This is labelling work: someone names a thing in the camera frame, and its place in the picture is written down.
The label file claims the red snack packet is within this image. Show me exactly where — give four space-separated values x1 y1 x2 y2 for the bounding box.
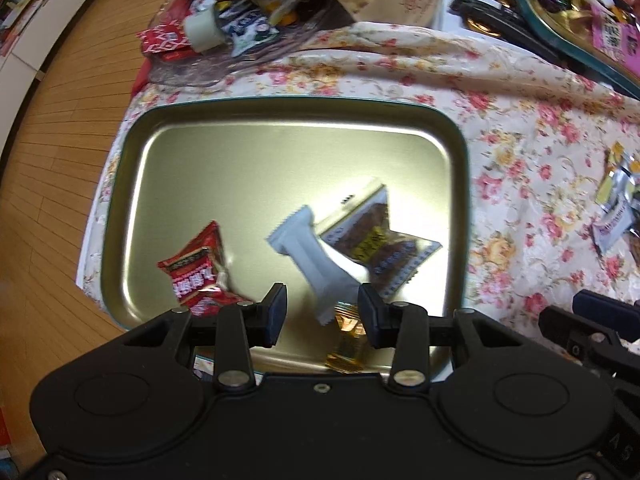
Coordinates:
156 220 246 316

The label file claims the plain white snack packet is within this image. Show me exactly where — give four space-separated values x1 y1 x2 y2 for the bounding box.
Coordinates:
267 205 360 325

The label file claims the white purple snack packet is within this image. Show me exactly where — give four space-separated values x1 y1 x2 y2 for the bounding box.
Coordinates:
591 197 634 256

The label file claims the walnut snack packet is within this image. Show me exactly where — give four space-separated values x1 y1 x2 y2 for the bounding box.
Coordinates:
310 179 442 300

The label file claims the silver yellow snack packet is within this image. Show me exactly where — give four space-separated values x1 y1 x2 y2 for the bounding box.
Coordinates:
594 142 639 212

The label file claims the gold teal empty tin tray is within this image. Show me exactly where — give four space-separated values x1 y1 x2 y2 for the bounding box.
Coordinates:
100 96 470 373

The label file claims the floral tablecloth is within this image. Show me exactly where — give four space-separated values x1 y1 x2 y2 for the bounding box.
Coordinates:
76 23 639 334

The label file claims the pink snack packet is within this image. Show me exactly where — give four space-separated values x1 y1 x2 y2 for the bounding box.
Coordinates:
591 6 639 76

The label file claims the gold teal snack tray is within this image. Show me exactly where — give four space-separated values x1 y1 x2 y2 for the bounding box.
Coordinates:
516 0 639 99

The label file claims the white tape roll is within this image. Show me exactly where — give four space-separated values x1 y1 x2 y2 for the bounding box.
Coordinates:
182 6 227 53

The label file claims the white low cabinet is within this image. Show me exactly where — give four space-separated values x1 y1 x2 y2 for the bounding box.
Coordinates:
1 0 87 144

